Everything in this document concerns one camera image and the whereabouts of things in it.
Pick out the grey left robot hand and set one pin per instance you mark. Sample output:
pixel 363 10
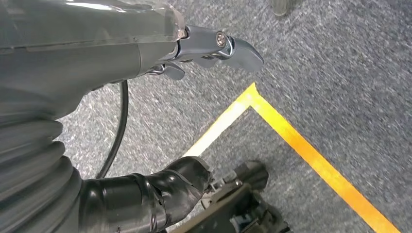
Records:
pixel 80 58

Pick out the stainless steel workbench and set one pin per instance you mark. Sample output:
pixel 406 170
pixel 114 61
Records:
pixel 280 7

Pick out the yellow floor tape square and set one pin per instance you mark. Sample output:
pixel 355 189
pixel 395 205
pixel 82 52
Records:
pixel 305 151

